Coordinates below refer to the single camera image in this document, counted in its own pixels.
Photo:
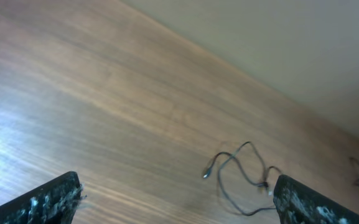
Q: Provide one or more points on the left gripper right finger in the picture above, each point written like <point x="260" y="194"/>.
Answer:
<point x="296" y="203"/>

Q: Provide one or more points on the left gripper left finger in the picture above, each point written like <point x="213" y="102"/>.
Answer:
<point x="53" y="202"/>

